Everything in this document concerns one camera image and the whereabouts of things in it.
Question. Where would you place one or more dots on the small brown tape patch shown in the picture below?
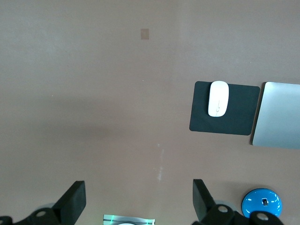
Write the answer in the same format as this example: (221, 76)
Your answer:
(144, 34)

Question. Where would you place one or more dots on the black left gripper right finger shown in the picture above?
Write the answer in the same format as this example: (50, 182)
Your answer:
(206, 211)

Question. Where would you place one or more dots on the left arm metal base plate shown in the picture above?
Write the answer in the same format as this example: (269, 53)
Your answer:
(129, 220)

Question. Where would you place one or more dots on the white computer mouse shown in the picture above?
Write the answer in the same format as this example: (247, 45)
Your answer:
(218, 98)

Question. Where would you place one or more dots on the silver closed laptop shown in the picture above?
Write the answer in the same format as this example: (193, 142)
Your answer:
(279, 117)

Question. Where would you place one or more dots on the black square mouse pad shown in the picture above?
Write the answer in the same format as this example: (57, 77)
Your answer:
(239, 112)

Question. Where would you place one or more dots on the blue desk lamp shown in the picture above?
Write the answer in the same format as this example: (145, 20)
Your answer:
(253, 199)

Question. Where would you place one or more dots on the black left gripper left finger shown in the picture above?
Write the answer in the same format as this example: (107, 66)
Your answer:
(68, 206)

